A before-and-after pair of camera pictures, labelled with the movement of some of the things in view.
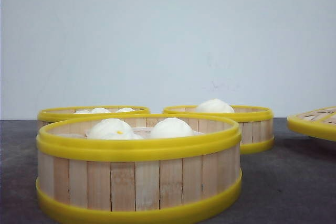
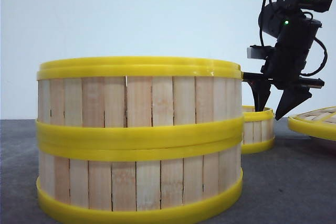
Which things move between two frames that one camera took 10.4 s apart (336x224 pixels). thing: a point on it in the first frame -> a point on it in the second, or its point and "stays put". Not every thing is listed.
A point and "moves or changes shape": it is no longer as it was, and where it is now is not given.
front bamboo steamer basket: [135, 168] stays put
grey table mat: [292, 182] stays put
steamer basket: [45, 116] moves or changes shape
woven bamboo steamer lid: [320, 123] stays put
